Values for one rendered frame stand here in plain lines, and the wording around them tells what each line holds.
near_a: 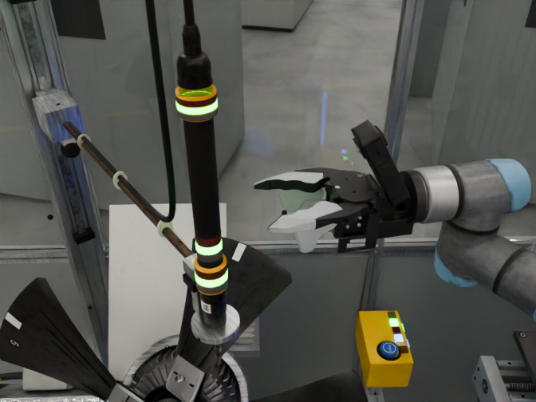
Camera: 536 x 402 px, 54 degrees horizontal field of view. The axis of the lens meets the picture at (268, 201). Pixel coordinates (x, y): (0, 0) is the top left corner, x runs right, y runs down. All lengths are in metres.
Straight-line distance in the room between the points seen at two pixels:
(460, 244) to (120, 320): 0.75
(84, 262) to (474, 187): 1.08
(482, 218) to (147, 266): 0.72
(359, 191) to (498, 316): 1.40
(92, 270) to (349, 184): 1.00
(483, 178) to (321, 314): 1.18
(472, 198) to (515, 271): 0.11
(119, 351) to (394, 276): 0.92
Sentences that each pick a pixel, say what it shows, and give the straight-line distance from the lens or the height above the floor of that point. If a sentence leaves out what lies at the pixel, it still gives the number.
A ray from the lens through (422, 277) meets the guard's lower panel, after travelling 1.78.
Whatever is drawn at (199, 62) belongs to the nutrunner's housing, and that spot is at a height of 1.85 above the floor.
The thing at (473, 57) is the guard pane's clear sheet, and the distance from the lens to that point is 1.42.
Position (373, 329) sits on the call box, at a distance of 1.31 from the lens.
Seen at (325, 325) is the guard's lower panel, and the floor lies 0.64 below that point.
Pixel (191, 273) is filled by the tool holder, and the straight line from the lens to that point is 0.74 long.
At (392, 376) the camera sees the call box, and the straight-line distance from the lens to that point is 1.29.
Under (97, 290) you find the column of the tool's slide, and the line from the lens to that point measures 1.59.
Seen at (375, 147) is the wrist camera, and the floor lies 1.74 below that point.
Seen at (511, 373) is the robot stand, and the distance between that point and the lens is 1.45.
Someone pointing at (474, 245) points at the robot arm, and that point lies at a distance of 0.78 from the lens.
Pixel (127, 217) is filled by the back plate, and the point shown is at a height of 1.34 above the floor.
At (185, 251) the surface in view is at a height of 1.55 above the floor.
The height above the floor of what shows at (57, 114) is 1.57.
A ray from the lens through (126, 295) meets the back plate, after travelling 1.20.
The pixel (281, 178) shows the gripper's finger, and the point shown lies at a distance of 0.69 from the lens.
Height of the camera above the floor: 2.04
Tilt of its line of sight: 35 degrees down
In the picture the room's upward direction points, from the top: straight up
